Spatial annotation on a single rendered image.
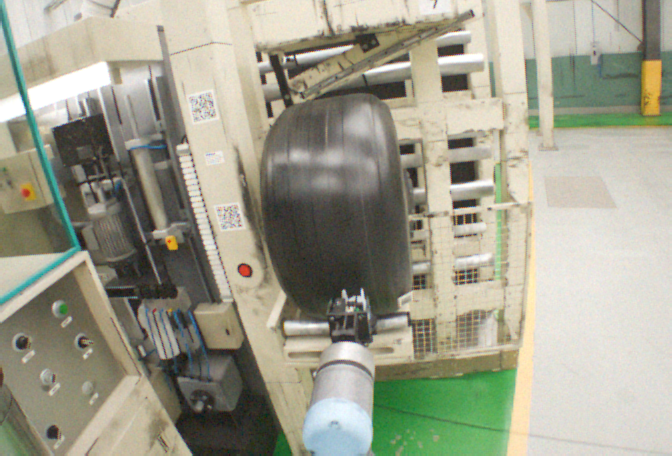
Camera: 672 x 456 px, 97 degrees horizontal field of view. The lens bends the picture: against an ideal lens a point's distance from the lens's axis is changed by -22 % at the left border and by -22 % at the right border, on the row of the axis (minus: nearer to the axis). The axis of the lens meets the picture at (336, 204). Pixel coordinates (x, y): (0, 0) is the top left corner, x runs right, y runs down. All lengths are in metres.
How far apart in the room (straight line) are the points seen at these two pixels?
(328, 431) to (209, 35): 0.83
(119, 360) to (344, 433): 0.73
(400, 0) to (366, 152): 0.54
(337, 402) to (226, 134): 0.67
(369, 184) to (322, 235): 0.13
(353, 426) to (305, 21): 1.00
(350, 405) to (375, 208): 0.37
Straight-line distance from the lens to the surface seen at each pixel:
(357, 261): 0.74
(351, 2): 1.13
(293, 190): 0.74
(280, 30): 1.16
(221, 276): 1.11
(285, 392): 1.34
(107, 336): 1.06
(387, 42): 1.26
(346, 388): 0.53
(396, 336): 1.02
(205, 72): 0.95
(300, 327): 1.03
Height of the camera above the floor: 1.52
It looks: 19 degrees down
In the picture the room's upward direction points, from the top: 10 degrees counter-clockwise
